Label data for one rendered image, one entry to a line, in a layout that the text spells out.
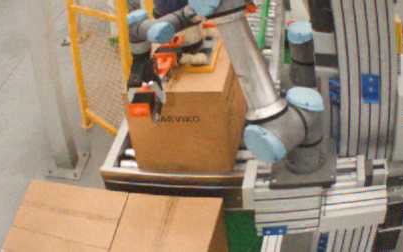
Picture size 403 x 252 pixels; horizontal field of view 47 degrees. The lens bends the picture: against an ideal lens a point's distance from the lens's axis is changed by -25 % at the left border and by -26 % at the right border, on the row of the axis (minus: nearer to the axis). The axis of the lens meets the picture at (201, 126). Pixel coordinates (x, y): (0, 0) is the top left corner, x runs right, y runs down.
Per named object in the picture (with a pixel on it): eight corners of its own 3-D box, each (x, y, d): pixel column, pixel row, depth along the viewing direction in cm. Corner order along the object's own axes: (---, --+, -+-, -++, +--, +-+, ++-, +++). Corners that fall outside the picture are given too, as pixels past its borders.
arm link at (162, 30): (183, 16, 176) (162, 10, 183) (154, 28, 171) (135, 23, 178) (186, 36, 180) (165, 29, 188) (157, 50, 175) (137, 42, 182)
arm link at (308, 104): (330, 130, 164) (330, 91, 157) (305, 152, 158) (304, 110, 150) (304, 116, 173) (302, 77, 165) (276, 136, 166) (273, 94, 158)
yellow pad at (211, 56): (202, 38, 269) (200, 29, 266) (223, 37, 266) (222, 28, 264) (187, 73, 241) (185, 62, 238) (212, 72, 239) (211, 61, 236)
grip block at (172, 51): (159, 57, 234) (157, 45, 231) (183, 56, 232) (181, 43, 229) (153, 67, 228) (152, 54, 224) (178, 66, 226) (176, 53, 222)
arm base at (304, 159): (327, 143, 176) (327, 117, 170) (326, 173, 163) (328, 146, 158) (285, 145, 179) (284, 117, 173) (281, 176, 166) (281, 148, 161)
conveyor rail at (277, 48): (279, 9, 437) (276, -10, 427) (285, 9, 436) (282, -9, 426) (252, 207, 251) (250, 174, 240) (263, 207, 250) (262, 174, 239)
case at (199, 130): (168, 98, 305) (158, 31, 283) (249, 98, 297) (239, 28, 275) (138, 173, 257) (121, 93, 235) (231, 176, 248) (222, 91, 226)
